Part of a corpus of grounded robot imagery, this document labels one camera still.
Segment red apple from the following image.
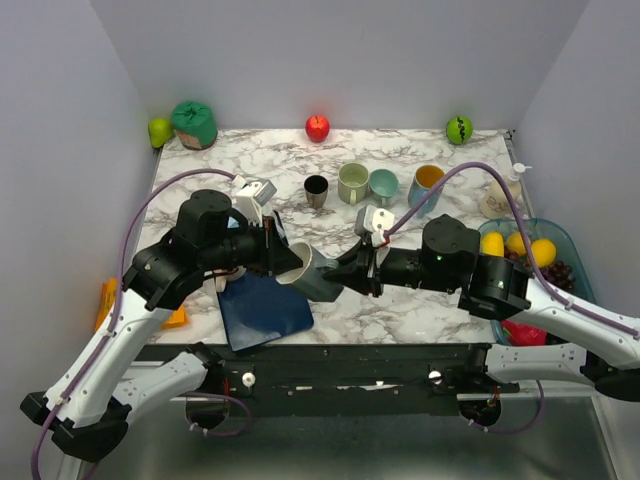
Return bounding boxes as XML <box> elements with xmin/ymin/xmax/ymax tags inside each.
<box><xmin>305</xmin><ymin>115</ymin><xmax>330</xmax><ymax>143</ymax></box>

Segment red dragon fruit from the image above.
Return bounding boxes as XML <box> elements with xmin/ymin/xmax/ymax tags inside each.
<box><xmin>501</xmin><ymin>320</ymin><xmax>547</xmax><ymax>347</ymax></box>

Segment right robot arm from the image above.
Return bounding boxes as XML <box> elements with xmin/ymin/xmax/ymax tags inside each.
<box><xmin>323</xmin><ymin>215</ymin><xmax>639</xmax><ymax>402</ymax></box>

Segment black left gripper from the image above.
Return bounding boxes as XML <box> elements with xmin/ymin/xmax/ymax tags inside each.
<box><xmin>201</xmin><ymin>214</ymin><xmax>305</xmax><ymax>278</ymax></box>

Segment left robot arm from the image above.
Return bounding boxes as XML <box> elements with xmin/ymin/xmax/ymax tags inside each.
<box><xmin>20</xmin><ymin>181</ymin><xmax>302</xmax><ymax>463</ymax></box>

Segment green striped ball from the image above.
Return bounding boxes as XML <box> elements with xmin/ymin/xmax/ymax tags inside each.
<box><xmin>446</xmin><ymin>115</ymin><xmax>474</xmax><ymax>145</ymax></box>

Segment dark purple grapes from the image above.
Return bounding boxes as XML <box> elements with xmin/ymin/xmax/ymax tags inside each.
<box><xmin>505</xmin><ymin>249</ymin><xmax>576</xmax><ymax>292</ymax></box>

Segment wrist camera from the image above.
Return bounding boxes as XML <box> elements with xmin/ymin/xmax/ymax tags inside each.
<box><xmin>354</xmin><ymin>205</ymin><xmax>395</xmax><ymax>248</ymax></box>
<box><xmin>234</xmin><ymin>179</ymin><xmax>277</xmax><ymax>227</ymax></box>

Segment light blue small mug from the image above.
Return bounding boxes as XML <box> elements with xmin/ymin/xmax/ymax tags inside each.
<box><xmin>227</xmin><ymin>217</ymin><xmax>244</xmax><ymax>233</ymax></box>

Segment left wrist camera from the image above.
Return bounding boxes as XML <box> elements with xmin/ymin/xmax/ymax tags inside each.
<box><xmin>234</xmin><ymin>179</ymin><xmax>277</xmax><ymax>227</ymax></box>

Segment orange fruit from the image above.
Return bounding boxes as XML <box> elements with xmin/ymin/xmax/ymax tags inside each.
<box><xmin>505</xmin><ymin>231</ymin><xmax>526</xmax><ymax>257</ymax></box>

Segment yellow-green pear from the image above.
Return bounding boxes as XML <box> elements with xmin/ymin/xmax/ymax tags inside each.
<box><xmin>148</xmin><ymin>117</ymin><xmax>174</xmax><ymax>149</ymax></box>

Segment blue mug with gold pattern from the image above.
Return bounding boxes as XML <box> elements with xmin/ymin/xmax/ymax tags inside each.
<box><xmin>407</xmin><ymin>165</ymin><xmax>445</xmax><ymax>218</ymax></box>

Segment dark blue tray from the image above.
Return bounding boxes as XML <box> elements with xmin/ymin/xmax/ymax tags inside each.
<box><xmin>216</xmin><ymin>268</ymin><xmax>313</xmax><ymax>352</ymax></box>

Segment orange snack bag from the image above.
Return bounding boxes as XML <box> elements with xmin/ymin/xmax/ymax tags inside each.
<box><xmin>94</xmin><ymin>277</ymin><xmax>190</xmax><ymax>331</ymax></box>

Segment cream lotion pump bottle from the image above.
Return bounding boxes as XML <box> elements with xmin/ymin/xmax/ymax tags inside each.
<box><xmin>479</xmin><ymin>163</ymin><xmax>531</xmax><ymax>219</ymax></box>

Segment teal mug with bird picture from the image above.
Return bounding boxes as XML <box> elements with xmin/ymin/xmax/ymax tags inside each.
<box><xmin>369</xmin><ymin>169</ymin><xmax>400</xmax><ymax>206</ymax></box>

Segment pink cup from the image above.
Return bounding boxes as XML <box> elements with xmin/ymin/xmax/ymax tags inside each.
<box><xmin>214</xmin><ymin>266</ymin><xmax>246</xmax><ymax>293</ymax></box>

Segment yellow mango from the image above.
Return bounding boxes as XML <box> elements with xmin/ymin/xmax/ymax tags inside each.
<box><xmin>481</xmin><ymin>232</ymin><xmax>505</xmax><ymax>257</ymax></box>

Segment yellow lemon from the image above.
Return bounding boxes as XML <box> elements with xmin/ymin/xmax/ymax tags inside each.
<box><xmin>531</xmin><ymin>238</ymin><xmax>557</xmax><ymax>269</ymax></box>

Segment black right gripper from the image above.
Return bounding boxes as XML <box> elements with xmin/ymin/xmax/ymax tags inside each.
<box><xmin>323</xmin><ymin>235</ymin><xmax>457</xmax><ymax>296</ymax></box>

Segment green wrapped cylinder package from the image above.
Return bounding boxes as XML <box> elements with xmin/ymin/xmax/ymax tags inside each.
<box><xmin>171</xmin><ymin>101</ymin><xmax>218</xmax><ymax>150</ymax></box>

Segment brown striped mug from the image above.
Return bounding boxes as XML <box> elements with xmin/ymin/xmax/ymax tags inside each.
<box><xmin>303</xmin><ymin>175</ymin><xmax>329</xmax><ymax>209</ymax></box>

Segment teal plastic fruit bin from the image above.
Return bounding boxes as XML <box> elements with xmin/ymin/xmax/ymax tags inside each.
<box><xmin>477</xmin><ymin>216</ymin><xmax>601</xmax><ymax>351</ymax></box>

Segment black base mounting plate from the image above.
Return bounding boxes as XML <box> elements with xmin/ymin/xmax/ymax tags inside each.
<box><xmin>129</xmin><ymin>341</ymin><xmax>524</xmax><ymax>419</ymax></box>

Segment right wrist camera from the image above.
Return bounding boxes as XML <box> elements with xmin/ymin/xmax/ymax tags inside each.
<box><xmin>354</xmin><ymin>205</ymin><xmax>395</xmax><ymax>248</ymax></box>

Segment dark teal upside-down mug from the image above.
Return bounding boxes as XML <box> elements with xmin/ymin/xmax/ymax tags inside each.
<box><xmin>275</xmin><ymin>242</ymin><xmax>344</xmax><ymax>303</ymax></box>

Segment pale green mug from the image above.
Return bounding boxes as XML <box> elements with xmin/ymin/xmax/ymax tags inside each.
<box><xmin>338</xmin><ymin>163</ymin><xmax>370</xmax><ymax>206</ymax></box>

